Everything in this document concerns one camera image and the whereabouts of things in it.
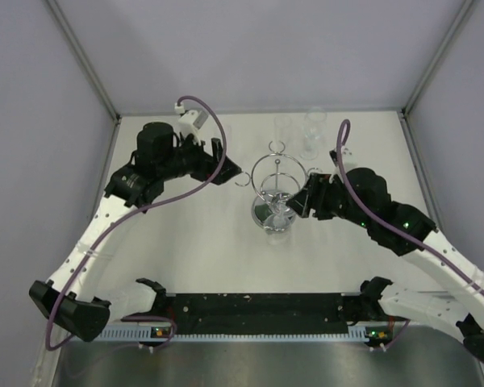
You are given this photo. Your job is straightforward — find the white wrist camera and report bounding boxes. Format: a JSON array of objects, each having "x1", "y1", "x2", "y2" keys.
[
  {"x1": 174, "y1": 102, "x2": 209, "y2": 144},
  {"x1": 330, "y1": 146, "x2": 358, "y2": 178}
]

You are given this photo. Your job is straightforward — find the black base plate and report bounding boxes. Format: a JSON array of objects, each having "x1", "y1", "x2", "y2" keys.
[{"x1": 151, "y1": 290, "x2": 408, "y2": 335}]

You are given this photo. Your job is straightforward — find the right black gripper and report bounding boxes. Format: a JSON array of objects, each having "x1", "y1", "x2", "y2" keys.
[{"x1": 286, "y1": 172, "x2": 372, "y2": 229}]

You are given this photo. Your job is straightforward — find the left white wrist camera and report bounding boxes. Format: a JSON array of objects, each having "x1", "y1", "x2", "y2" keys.
[{"x1": 174, "y1": 102, "x2": 209, "y2": 144}]

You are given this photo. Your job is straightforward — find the clear wine glass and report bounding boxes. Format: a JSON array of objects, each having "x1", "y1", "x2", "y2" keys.
[
  {"x1": 251, "y1": 190, "x2": 296, "y2": 234},
  {"x1": 300, "y1": 107, "x2": 327, "y2": 160}
]

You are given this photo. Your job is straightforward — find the clear champagne flute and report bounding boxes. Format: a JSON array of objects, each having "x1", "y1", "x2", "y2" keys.
[{"x1": 273, "y1": 114, "x2": 292, "y2": 152}]

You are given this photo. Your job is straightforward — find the ribbed clear flute glass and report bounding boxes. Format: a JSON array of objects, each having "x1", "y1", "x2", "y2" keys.
[{"x1": 217, "y1": 123, "x2": 232, "y2": 143}]

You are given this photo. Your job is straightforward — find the slotted cable duct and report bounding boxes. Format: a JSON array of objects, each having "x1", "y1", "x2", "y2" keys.
[{"x1": 95, "y1": 323, "x2": 392, "y2": 343}]

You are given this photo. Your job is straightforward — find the chrome wine glass rack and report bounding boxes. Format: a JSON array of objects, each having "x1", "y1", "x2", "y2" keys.
[{"x1": 233, "y1": 139, "x2": 319, "y2": 235}]

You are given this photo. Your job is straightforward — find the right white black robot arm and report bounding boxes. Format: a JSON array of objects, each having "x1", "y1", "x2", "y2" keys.
[{"x1": 287, "y1": 168, "x2": 484, "y2": 363}]

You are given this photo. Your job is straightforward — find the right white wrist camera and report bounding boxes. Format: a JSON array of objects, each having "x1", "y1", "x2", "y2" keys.
[{"x1": 330, "y1": 146, "x2": 358, "y2": 178}]

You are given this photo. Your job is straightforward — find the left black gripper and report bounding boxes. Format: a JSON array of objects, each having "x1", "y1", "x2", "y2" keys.
[{"x1": 157, "y1": 130, "x2": 240, "y2": 185}]

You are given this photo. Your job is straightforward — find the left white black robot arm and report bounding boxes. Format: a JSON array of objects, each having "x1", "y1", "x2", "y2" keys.
[{"x1": 29, "y1": 122, "x2": 241, "y2": 351}]

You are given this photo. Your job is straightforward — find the aluminium frame rail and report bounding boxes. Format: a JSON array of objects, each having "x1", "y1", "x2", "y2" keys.
[{"x1": 44, "y1": 0, "x2": 122, "y2": 122}]

